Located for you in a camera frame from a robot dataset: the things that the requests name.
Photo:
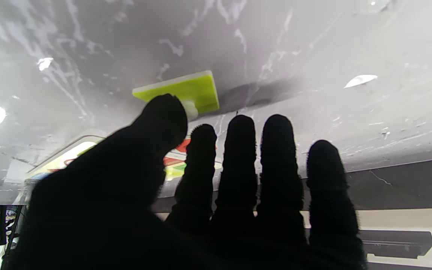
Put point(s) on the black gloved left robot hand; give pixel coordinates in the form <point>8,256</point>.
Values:
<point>126,210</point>

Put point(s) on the small white scrap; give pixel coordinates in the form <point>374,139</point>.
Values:
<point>360,80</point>

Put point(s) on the yellow trapezoid puzzle piece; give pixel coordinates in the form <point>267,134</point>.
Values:
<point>197,92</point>

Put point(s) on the yellow wooden shape puzzle board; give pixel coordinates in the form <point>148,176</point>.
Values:
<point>73,153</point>

